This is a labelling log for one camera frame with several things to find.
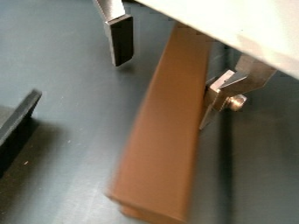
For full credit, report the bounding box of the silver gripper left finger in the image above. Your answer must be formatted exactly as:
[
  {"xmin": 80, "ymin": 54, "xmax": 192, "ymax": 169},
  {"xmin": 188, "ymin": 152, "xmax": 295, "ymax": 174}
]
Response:
[{"xmin": 93, "ymin": 0, "xmax": 135, "ymax": 67}]

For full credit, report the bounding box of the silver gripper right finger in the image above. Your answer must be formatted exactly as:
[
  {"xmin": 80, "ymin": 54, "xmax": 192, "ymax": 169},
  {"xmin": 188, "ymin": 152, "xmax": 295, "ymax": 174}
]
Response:
[{"xmin": 200, "ymin": 54, "xmax": 276, "ymax": 129}]

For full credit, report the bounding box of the black curved fixture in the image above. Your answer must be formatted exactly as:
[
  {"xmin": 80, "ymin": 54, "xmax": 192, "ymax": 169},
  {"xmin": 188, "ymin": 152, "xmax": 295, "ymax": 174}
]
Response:
[{"xmin": 0, "ymin": 89, "xmax": 43, "ymax": 178}]

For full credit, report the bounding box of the brown arch object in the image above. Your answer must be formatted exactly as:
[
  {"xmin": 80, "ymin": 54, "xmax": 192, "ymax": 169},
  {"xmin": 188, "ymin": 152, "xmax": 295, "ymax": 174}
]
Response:
[{"xmin": 107, "ymin": 24, "xmax": 212, "ymax": 224}]

